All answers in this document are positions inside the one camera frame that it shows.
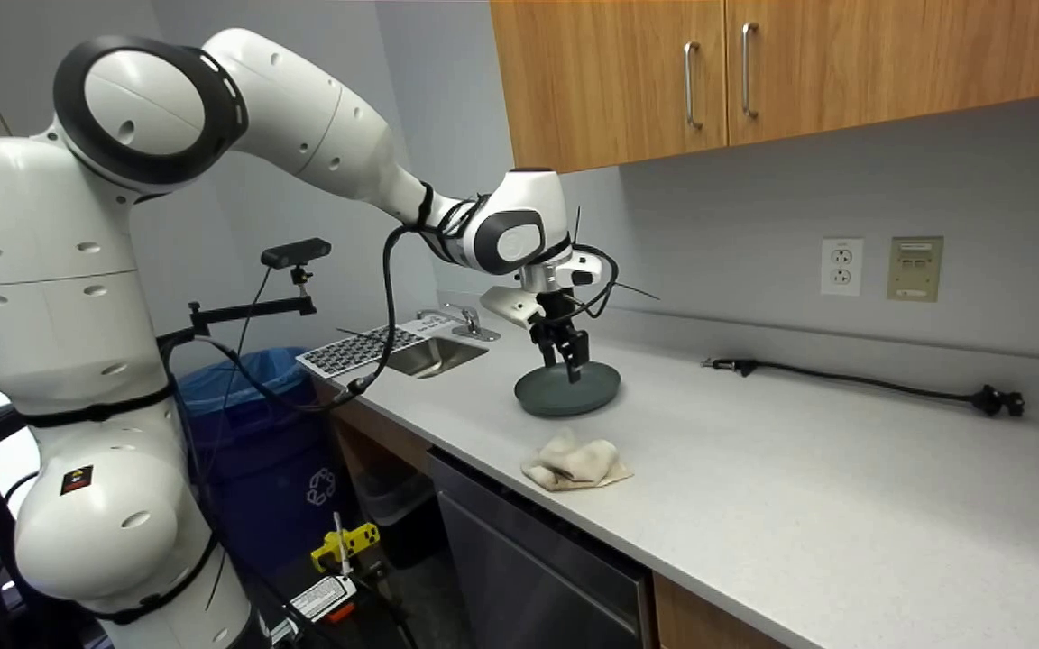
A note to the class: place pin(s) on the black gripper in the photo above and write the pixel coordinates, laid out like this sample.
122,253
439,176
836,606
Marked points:
561,325

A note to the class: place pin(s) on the stained cream cloth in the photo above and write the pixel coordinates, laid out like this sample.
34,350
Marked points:
574,463

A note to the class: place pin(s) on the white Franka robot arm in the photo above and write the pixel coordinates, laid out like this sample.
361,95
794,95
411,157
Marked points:
64,238

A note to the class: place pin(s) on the dark green round plate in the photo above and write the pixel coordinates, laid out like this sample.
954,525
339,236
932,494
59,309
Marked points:
597,395

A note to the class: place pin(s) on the sink faucet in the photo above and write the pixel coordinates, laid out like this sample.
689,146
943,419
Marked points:
463,323

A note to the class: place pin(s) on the steel sink basin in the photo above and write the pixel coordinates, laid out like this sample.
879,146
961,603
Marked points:
436,355

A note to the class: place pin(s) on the black dishwasher front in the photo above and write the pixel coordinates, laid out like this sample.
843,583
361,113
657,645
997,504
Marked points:
532,571

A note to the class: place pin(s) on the yellow clamp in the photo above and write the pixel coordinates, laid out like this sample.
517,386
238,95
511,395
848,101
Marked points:
343,544

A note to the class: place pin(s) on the wooden base cabinet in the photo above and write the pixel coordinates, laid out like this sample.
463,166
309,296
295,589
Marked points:
695,624

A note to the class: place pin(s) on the white power outlet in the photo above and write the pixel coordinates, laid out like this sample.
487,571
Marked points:
843,269

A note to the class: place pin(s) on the blue recycling bin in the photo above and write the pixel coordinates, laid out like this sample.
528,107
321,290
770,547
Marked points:
262,456

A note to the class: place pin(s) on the white red hand tool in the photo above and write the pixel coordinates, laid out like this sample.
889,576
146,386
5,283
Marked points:
321,601

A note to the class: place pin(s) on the wooden upper cabinet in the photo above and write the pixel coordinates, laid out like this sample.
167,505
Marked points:
858,61

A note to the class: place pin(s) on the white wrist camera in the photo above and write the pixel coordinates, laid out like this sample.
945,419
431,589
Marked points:
511,303

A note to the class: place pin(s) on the black exterior camera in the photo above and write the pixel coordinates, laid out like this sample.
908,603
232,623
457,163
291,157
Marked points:
295,252

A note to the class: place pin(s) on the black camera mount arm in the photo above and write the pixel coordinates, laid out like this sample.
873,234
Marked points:
236,314

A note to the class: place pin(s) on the beige wall plate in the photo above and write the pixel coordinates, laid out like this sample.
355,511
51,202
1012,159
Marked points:
913,269

